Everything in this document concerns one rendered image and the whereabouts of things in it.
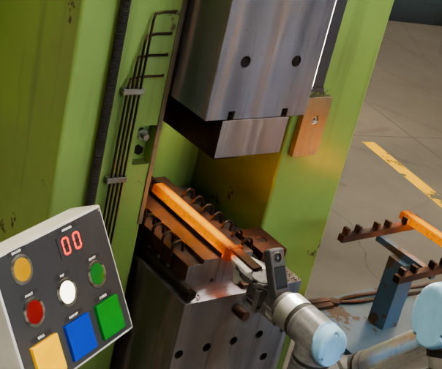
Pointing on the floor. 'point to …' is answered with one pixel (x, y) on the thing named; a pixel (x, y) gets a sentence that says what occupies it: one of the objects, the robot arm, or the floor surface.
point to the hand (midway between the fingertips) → (238, 255)
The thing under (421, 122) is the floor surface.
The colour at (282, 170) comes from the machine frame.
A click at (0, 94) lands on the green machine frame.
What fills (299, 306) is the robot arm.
